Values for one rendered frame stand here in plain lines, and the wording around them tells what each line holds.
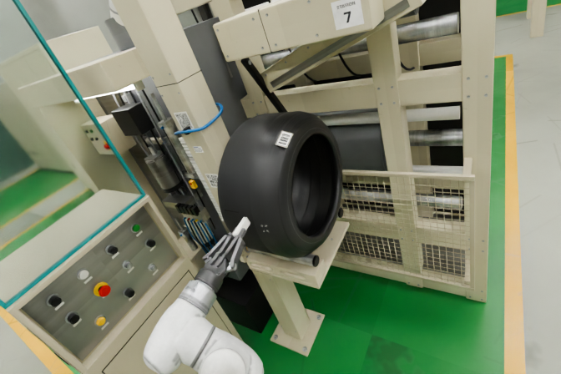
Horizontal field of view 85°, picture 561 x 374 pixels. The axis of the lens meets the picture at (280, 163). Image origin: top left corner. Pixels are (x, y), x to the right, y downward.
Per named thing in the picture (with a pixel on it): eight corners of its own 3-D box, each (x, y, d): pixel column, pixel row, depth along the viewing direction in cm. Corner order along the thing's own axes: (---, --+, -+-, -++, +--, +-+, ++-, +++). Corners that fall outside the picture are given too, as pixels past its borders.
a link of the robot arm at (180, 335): (175, 300, 86) (214, 325, 85) (135, 358, 77) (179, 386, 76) (174, 292, 77) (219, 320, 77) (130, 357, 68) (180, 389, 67)
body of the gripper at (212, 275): (208, 284, 80) (227, 254, 86) (187, 276, 85) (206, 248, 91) (221, 297, 85) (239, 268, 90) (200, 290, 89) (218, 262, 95)
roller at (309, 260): (252, 242, 141) (249, 251, 140) (247, 239, 138) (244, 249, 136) (320, 256, 122) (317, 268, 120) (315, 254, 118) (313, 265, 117)
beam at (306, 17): (224, 63, 125) (209, 25, 118) (258, 44, 143) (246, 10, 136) (373, 31, 91) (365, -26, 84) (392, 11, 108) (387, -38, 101)
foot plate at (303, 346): (270, 341, 193) (269, 338, 192) (290, 303, 211) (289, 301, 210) (307, 356, 178) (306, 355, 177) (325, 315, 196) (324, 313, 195)
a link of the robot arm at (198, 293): (171, 293, 81) (185, 273, 85) (189, 309, 87) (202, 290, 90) (194, 303, 76) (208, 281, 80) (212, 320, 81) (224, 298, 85)
